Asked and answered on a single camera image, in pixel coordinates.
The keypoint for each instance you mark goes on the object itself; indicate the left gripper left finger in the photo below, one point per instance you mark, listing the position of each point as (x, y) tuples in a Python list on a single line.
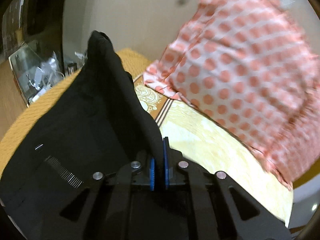
[(101, 210)]

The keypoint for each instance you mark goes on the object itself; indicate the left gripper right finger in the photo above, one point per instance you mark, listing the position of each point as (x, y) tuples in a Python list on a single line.
[(216, 206)]

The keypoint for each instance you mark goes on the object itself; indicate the black pants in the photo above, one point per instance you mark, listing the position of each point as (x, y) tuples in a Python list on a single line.
[(97, 125)]

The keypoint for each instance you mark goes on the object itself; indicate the bed with yellow patterned sheet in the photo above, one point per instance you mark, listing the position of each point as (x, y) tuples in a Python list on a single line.
[(197, 137)]

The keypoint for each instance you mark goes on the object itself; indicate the left pink polka-dot pillow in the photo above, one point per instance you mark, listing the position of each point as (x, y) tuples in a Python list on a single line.
[(247, 66)]

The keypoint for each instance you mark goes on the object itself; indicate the clutter of clear plastic bags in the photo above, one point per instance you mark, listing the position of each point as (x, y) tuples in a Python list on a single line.
[(35, 73)]

